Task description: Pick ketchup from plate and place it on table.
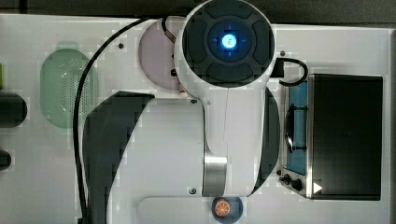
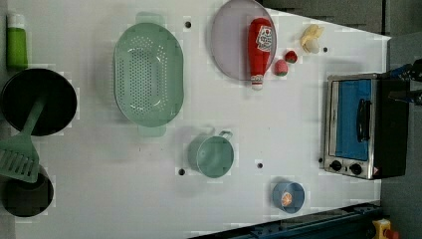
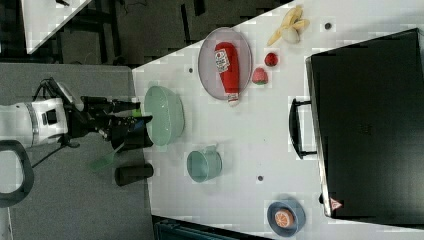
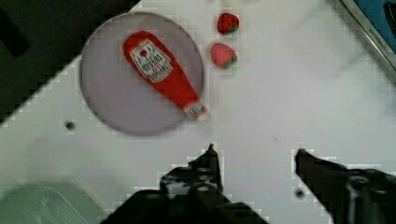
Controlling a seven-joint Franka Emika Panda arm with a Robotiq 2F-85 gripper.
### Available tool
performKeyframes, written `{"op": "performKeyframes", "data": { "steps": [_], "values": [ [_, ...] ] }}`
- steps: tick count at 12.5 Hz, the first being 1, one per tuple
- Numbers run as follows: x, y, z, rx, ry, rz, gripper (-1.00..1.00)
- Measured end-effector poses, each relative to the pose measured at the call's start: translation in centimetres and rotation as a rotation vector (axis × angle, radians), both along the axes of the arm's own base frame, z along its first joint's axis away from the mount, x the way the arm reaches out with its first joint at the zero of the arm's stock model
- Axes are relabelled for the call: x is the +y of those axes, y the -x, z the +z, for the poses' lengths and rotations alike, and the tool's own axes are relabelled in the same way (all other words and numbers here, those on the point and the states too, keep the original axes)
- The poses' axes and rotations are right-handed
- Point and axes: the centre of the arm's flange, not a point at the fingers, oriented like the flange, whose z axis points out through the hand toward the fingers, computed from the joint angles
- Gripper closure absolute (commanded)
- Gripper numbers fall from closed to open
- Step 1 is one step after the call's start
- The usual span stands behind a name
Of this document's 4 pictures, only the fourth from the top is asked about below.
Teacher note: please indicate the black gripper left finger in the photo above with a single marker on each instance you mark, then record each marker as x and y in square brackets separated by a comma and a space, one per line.
[204, 170]

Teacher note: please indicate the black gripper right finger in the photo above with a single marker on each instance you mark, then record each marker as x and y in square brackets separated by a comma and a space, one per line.
[350, 196]

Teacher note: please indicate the red ketchup bottle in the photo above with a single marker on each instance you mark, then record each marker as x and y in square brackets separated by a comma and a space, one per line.
[157, 65]

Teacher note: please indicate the grey round plate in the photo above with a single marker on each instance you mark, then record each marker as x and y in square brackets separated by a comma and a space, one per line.
[114, 91]

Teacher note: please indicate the light red strawberry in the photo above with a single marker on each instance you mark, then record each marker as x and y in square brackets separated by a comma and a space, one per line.
[222, 55]

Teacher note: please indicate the dark red strawberry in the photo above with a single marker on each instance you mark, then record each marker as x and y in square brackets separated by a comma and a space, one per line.
[227, 23]

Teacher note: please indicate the green perforated colander basket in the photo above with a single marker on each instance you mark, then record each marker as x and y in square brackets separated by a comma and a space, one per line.
[50, 203]

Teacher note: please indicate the black steel toaster oven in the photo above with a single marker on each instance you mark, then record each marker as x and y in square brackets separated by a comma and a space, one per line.
[376, 19]

